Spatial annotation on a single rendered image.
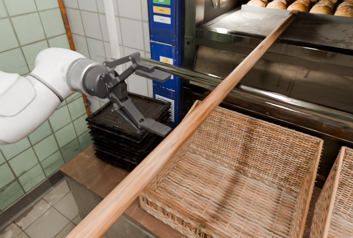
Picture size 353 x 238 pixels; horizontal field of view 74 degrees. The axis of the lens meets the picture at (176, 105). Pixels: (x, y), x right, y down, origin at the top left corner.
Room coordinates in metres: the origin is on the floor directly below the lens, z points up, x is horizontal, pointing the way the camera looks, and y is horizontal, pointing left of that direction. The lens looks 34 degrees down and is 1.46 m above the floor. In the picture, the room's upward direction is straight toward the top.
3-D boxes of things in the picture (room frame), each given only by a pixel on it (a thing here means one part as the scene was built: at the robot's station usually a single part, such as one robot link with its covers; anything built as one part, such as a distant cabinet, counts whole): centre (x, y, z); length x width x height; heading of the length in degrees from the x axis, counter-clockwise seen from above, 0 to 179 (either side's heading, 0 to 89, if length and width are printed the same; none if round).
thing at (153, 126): (0.42, 0.05, 1.12); 0.07 x 0.03 x 0.01; 57
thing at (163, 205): (0.62, -0.21, 0.72); 0.56 x 0.49 x 0.28; 58
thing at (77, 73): (0.54, 0.22, 1.19); 0.09 x 0.06 x 0.09; 147
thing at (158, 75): (0.42, 0.05, 1.25); 0.07 x 0.03 x 0.01; 57
